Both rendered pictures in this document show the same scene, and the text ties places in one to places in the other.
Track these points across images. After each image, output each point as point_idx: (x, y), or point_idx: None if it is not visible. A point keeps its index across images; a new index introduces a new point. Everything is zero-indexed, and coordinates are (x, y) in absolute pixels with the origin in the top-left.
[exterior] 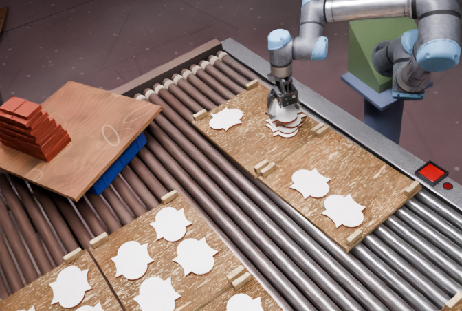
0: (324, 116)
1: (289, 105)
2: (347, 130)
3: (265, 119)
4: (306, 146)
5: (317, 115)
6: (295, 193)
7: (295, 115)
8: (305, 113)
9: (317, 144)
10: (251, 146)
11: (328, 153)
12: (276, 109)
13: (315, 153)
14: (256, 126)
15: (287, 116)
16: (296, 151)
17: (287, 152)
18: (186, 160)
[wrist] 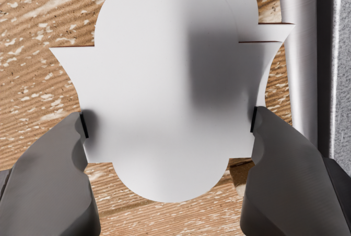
0: (337, 79)
1: (230, 61)
2: (339, 163)
3: (79, 4)
4: (191, 202)
5: (325, 44)
6: None
7: (211, 177)
8: (283, 59)
9: (225, 203)
10: (4, 146)
11: (230, 233)
12: (135, 64)
13: (199, 224)
14: (27, 38)
15: (168, 163)
16: (155, 204)
17: (126, 200)
18: None
